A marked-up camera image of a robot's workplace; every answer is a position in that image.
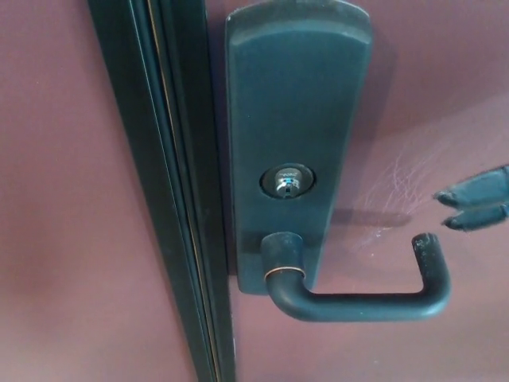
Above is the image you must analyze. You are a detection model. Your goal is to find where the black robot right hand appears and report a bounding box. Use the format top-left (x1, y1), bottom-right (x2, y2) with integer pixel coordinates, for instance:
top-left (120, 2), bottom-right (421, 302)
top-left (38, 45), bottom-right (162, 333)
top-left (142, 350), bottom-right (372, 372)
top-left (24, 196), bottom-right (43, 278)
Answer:
top-left (431, 164), bottom-right (509, 232)

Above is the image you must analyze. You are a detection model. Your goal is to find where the dark lever door handle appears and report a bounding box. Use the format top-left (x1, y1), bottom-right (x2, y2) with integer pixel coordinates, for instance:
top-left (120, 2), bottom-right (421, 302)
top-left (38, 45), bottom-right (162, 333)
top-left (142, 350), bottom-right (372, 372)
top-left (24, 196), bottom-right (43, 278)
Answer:
top-left (260, 232), bottom-right (453, 323)

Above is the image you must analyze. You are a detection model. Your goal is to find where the black door edge seal strip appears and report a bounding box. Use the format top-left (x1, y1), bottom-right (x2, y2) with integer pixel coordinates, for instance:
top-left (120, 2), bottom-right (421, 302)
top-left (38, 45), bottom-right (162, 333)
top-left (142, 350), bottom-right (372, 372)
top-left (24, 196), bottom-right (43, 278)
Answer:
top-left (86, 0), bottom-right (238, 382)

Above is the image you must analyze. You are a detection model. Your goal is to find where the plain maroon door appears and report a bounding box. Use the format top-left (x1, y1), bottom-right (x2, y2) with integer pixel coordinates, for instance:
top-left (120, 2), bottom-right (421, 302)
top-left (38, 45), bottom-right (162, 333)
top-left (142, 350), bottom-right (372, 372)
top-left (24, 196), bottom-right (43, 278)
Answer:
top-left (0, 0), bottom-right (200, 382)

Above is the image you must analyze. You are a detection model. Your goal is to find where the silver lock cylinder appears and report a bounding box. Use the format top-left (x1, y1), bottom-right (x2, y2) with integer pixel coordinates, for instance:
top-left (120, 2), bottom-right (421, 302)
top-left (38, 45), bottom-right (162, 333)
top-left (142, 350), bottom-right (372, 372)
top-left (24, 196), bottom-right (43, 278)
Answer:
top-left (258, 162), bottom-right (317, 200)

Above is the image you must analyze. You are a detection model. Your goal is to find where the maroon door with handle plate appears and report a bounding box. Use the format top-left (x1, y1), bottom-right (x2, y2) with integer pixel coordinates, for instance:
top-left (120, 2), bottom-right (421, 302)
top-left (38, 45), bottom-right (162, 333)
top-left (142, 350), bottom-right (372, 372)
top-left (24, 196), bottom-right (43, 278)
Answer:
top-left (204, 0), bottom-right (509, 382)

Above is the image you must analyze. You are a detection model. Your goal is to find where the dark handle escutcheon plate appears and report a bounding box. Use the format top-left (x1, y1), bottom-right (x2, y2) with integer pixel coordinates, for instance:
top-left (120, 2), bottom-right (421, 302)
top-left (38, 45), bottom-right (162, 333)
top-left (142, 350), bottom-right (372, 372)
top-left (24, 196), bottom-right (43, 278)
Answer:
top-left (223, 2), bottom-right (376, 297)

